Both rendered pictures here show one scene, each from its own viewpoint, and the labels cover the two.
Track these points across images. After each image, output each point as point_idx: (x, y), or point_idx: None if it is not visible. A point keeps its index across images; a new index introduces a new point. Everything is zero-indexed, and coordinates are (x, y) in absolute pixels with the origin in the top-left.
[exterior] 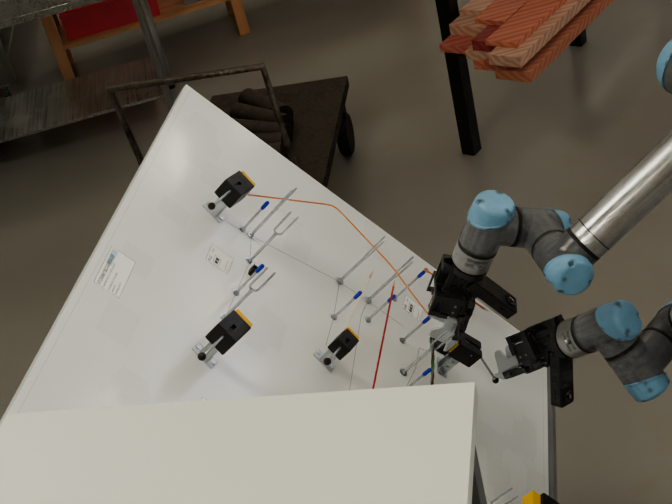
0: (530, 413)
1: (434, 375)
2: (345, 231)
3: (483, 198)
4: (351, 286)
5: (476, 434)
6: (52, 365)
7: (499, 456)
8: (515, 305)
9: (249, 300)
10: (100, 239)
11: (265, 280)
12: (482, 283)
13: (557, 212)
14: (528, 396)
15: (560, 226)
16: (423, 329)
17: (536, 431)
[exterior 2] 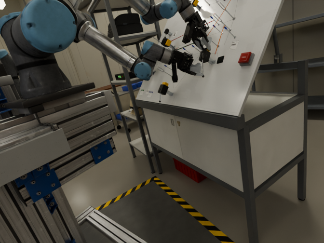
0: (203, 101)
1: None
2: (262, 6)
3: None
4: (233, 22)
5: (193, 78)
6: None
7: (188, 87)
8: (182, 39)
9: (216, 5)
10: None
11: (224, 3)
12: (187, 25)
13: (163, 1)
14: (210, 101)
15: (158, 4)
16: (225, 52)
17: (197, 103)
